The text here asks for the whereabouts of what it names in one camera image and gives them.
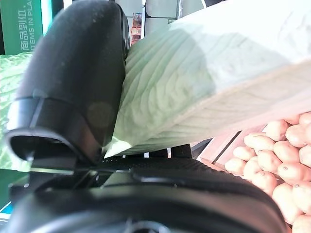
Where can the napa cabbage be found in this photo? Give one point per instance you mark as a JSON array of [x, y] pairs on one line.
[[170, 85]]

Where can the small colourful poster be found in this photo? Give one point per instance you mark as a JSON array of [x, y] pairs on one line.
[[136, 26]]

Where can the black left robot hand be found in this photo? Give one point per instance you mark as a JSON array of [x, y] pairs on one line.
[[77, 72]]

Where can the green sign with white text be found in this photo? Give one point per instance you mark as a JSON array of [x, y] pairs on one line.
[[19, 24]]

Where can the tan potato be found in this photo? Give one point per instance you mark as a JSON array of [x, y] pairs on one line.
[[297, 134], [306, 119], [302, 194], [306, 155], [292, 173], [252, 167], [258, 143], [235, 166], [264, 182], [301, 224], [289, 151], [268, 159], [277, 129], [285, 202], [243, 153]]

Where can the light wooden slatted crate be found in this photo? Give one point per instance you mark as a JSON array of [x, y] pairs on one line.
[[216, 150]]

